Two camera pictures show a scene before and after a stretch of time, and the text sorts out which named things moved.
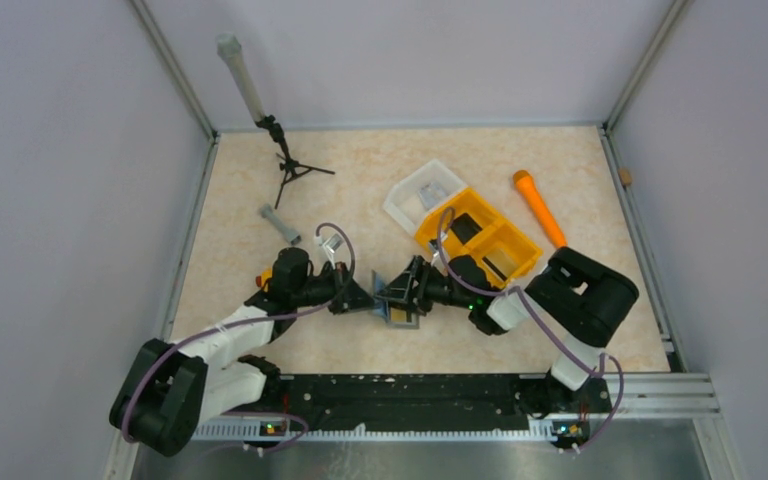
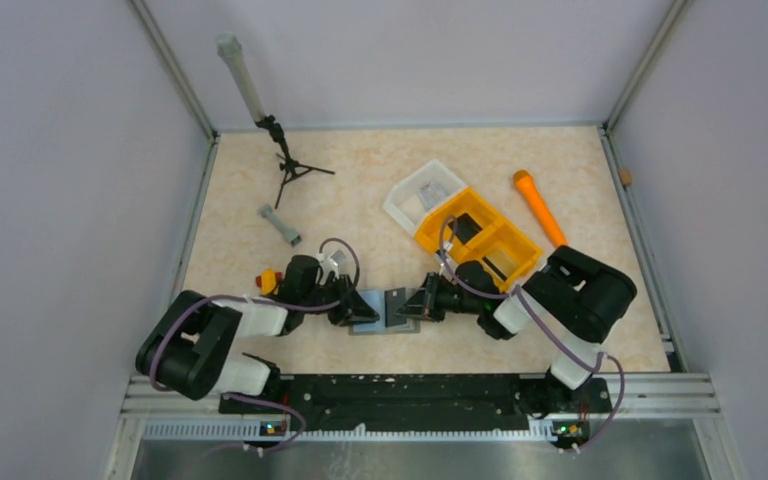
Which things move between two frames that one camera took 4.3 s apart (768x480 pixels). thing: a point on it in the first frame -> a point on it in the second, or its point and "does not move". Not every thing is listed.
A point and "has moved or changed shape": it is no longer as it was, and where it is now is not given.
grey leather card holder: [395, 316] has moved or changed shape
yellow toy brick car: [262, 280] does not move
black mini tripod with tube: [230, 48] does not move
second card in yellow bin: [501, 262] does not move
